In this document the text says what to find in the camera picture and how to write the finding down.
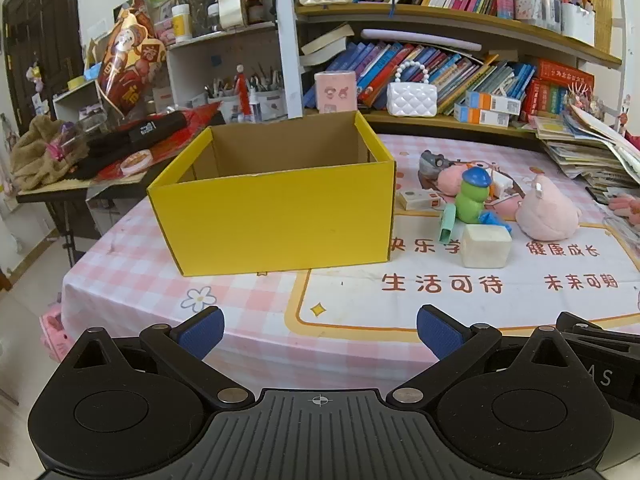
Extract white box red label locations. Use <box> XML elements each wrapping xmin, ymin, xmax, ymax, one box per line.
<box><xmin>398</xmin><ymin>190</ymin><xmax>445</xmax><ymax>212</ymax></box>

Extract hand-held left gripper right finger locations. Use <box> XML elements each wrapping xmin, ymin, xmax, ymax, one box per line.
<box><xmin>385</xmin><ymin>304</ymin><xmax>583</xmax><ymax>409</ymax></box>

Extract pink backpack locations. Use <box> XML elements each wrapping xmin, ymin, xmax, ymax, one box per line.
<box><xmin>40</xmin><ymin>305</ymin><xmax>76</xmax><ymax>362</ymax></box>

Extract black folded pouch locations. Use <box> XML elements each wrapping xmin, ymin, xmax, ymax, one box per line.
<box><xmin>87</xmin><ymin>111</ymin><xmax>188</xmax><ymax>157</ymax></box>

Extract white pen holder with pens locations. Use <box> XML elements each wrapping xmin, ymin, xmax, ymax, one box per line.
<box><xmin>515</xmin><ymin>0</ymin><xmax>598</xmax><ymax>47</ymax></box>

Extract red thick books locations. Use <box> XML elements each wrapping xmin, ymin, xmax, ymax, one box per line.
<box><xmin>525</xmin><ymin>59</ymin><xmax>596</xmax><ymax>117</ymax></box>

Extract pink printed tape roll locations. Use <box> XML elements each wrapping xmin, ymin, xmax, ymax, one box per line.
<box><xmin>120</xmin><ymin>152</ymin><xmax>153</xmax><ymax>175</ymax></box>

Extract row of blue books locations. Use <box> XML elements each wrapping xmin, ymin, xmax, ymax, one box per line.
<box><xmin>325</xmin><ymin>42</ymin><xmax>536</xmax><ymax>117</ymax></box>

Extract white charger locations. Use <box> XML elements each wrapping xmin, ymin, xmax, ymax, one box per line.
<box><xmin>492</xmin><ymin>172</ymin><xmax>523</xmax><ymax>201</ymax></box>

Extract brown plush cloth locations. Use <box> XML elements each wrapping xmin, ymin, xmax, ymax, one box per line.
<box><xmin>11</xmin><ymin>116</ymin><xmax>86</xmax><ymax>191</ymax></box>

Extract white quilted handbag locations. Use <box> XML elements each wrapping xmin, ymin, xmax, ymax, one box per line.
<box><xmin>387</xmin><ymin>61</ymin><xmax>438</xmax><ymax>118</ymax></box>

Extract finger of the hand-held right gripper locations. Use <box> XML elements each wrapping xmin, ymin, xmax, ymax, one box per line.
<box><xmin>556</xmin><ymin>311</ymin><xmax>640</xmax><ymax>353</ymax></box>

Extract teal tube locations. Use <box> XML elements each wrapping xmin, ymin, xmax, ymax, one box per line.
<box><xmin>439</xmin><ymin>205</ymin><xmax>457</xmax><ymax>242</ymax></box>

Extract white foam block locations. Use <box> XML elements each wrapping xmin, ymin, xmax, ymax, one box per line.
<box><xmin>460</xmin><ymin>224</ymin><xmax>513</xmax><ymax>268</ymax></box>

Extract red figurine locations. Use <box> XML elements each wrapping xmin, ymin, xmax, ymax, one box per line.
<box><xmin>235</xmin><ymin>64</ymin><xmax>252</xmax><ymax>121</ymax></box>

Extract black side table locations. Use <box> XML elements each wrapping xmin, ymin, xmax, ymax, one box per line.
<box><xmin>17</xmin><ymin>160</ymin><xmax>151</xmax><ymax>268</ymax></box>

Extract wooden bookshelf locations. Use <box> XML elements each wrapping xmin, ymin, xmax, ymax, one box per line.
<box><xmin>295</xmin><ymin>0</ymin><xmax>623</xmax><ymax>141</ymax></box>

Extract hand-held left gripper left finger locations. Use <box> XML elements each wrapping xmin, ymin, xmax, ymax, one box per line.
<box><xmin>60</xmin><ymin>305</ymin><xmax>256</xmax><ymax>409</ymax></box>

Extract blue plastic clip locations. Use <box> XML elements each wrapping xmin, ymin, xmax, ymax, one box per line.
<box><xmin>477</xmin><ymin>212</ymin><xmax>513</xmax><ymax>234</ymax></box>

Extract white bottle yellow label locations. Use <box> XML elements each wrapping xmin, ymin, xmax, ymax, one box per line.
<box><xmin>171</xmin><ymin>4</ymin><xmax>192</xmax><ymax>44</ymax></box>

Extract clear plastic box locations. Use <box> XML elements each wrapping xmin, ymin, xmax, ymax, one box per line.
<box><xmin>57</xmin><ymin>112</ymin><xmax>108</xmax><ymax>156</ymax></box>

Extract large pink plush toy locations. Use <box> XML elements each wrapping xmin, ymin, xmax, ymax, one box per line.
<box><xmin>515</xmin><ymin>172</ymin><xmax>581</xmax><ymax>241</ymax></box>

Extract grey toy animal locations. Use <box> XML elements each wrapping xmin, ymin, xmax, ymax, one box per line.
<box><xmin>418</xmin><ymin>150</ymin><xmax>454</xmax><ymax>182</ymax></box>

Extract pink plush with yellow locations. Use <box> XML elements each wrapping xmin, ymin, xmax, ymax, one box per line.
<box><xmin>606</xmin><ymin>192</ymin><xmax>640</xmax><ymax>217</ymax></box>

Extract yellow cardboard box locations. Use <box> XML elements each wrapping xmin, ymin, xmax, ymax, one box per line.
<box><xmin>146</xmin><ymin>110</ymin><xmax>397</xmax><ymax>277</ymax></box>

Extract green frog toy blue cap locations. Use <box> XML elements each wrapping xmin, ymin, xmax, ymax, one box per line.
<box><xmin>452</xmin><ymin>167</ymin><xmax>493</xmax><ymax>224</ymax></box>

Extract fortune god decoration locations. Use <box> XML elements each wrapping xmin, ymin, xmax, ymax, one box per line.
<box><xmin>97</xmin><ymin>7</ymin><xmax>168</xmax><ymax>111</ymax></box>

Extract pink box with face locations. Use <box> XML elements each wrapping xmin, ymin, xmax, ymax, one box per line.
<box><xmin>314</xmin><ymin>71</ymin><xmax>358</xmax><ymax>115</ymax></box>

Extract small white shelf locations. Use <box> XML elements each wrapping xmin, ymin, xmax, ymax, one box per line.
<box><xmin>52</xmin><ymin>77</ymin><xmax>108</xmax><ymax>122</ymax></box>

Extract stack of magazines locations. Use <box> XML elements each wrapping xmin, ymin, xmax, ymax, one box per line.
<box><xmin>535</xmin><ymin>105</ymin><xmax>640</xmax><ymax>196</ymax></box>

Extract printed desk mat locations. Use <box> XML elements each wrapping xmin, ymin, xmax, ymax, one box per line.
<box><xmin>295</xmin><ymin>132</ymin><xmax>640</xmax><ymax>344</ymax></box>

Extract white brush cup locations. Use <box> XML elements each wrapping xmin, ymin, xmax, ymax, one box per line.
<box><xmin>248</xmin><ymin>72</ymin><xmax>286</xmax><ymax>122</ymax></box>
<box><xmin>206</xmin><ymin>77</ymin><xmax>242</xmax><ymax>123</ymax></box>

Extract dark wooden door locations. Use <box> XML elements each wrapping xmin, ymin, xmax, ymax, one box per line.
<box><xmin>2</xmin><ymin>0</ymin><xmax>83</xmax><ymax>131</ymax></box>

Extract white paper roll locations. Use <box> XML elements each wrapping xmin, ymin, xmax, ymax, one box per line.
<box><xmin>360</xmin><ymin>28</ymin><xmax>483</xmax><ymax>54</ymax></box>

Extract pink checkered tablecloth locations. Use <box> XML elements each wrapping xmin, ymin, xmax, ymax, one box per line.
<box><xmin>62</xmin><ymin>130</ymin><xmax>640</xmax><ymax>376</ymax></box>

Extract black cloth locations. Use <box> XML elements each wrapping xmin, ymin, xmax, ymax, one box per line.
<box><xmin>65</xmin><ymin>145</ymin><xmax>151</xmax><ymax>181</ymax></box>

